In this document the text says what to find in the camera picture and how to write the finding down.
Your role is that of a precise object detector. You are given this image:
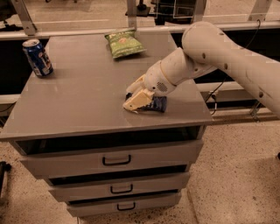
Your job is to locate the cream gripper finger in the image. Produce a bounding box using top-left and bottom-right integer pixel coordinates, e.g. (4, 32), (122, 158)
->
(122, 89), (154, 111)
(126, 74), (145, 94)

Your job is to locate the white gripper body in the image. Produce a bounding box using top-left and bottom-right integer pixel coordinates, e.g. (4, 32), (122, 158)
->
(143, 61), (176, 96)

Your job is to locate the dark blue rxbar wrapper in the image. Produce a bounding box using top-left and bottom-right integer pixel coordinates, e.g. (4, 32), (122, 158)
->
(123, 96), (167, 113)

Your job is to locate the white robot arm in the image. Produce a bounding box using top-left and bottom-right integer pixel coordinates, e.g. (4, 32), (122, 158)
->
(123, 21), (280, 117)

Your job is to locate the blue pepsi can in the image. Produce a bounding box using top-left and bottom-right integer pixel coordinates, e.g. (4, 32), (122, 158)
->
(22, 38), (53, 78)

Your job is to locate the green chip bag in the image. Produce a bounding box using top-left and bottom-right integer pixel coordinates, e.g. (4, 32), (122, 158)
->
(105, 29), (145, 60)

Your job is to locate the grey drawer cabinet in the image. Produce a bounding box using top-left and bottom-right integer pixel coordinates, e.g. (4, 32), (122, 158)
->
(1, 31), (212, 206)

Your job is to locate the middle grey drawer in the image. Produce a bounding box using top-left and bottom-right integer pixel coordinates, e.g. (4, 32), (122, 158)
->
(49, 172), (190, 202)

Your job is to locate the grey drawer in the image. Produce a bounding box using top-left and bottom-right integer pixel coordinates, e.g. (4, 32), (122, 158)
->
(66, 192), (181, 217)
(49, 172), (190, 202)
(21, 140), (203, 179)

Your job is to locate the bottom grey drawer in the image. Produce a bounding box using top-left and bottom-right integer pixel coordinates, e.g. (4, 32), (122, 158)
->
(66, 192), (181, 217)

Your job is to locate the top grey drawer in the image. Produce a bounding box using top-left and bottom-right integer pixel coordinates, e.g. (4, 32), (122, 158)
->
(21, 140), (203, 179)

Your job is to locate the black object at left edge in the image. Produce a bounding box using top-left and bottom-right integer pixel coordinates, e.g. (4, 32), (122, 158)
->
(0, 161), (11, 196)

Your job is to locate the black top drawer handle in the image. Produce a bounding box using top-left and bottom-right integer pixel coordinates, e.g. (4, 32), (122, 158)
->
(101, 155), (131, 166)

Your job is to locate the black drawer handle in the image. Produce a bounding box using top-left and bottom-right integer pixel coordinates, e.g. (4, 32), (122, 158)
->
(116, 202), (136, 211)
(110, 184), (133, 194)
(101, 155), (131, 166)

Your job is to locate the black middle drawer handle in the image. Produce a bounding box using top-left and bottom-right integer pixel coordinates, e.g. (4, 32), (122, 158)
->
(110, 184), (133, 194)

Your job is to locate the black bottom drawer handle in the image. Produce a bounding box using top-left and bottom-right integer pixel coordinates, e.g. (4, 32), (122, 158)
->
(116, 202), (136, 211)

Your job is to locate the black cable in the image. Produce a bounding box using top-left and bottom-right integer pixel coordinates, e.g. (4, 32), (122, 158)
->
(205, 18), (262, 116)

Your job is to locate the grey metal railing frame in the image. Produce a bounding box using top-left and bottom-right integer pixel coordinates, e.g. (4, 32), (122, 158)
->
(0, 0), (280, 126)

